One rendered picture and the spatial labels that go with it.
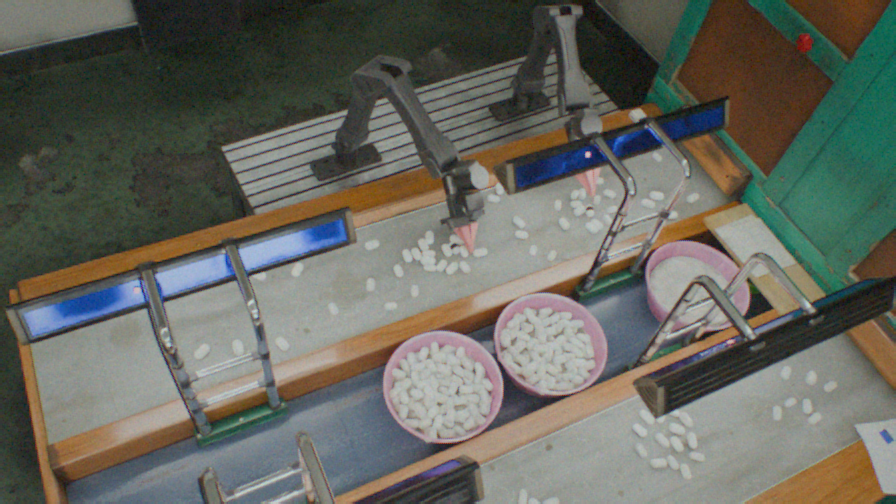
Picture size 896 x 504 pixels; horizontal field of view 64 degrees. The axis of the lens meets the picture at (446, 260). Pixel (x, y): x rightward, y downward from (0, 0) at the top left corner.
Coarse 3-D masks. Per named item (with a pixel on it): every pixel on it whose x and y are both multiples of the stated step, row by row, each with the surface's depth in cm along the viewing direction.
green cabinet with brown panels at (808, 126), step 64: (704, 0) 193; (768, 0) 175; (832, 0) 161; (704, 64) 202; (768, 64) 182; (832, 64) 164; (768, 128) 188; (832, 128) 169; (768, 192) 193; (832, 192) 176; (832, 256) 180
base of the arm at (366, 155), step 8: (368, 144) 211; (336, 152) 201; (352, 152) 200; (360, 152) 209; (368, 152) 209; (376, 152) 210; (320, 160) 206; (328, 160) 206; (336, 160) 204; (344, 160) 202; (352, 160) 203; (360, 160) 207; (368, 160) 208; (376, 160) 208; (312, 168) 204; (320, 168) 204; (328, 168) 204; (336, 168) 204; (344, 168) 204; (352, 168) 205; (320, 176) 202; (328, 176) 202
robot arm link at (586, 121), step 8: (560, 96) 186; (592, 96) 187; (560, 104) 187; (592, 104) 187; (560, 112) 187; (568, 112) 185; (576, 112) 183; (584, 112) 178; (592, 112) 178; (576, 120) 182; (584, 120) 178; (592, 120) 179; (600, 120) 179; (576, 128) 181; (584, 128) 178; (592, 128) 179; (600, 128) 179; (576, 136) 184
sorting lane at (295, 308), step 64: (640, 192) 204; (704, 192) 206; (320, 256) 179; (384, 256) 181; (512, 256) 186; (576, 256) 188; (128, 320) 164; (192, 320) 165; (320, 320) 169; (384, 320) 171; (64, 384) 153; (128, 384) 155
